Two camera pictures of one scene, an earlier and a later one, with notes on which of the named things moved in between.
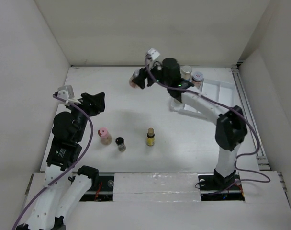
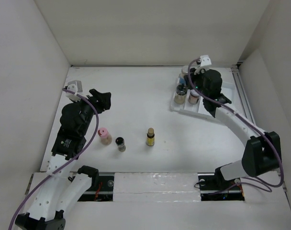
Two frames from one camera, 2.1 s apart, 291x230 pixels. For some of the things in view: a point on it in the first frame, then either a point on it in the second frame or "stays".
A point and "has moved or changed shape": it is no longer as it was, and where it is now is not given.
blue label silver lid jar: (186, 72) stays
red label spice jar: (135, 74) has moved or changed shape
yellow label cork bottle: (150, 137) stays
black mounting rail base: (102, 188) stays
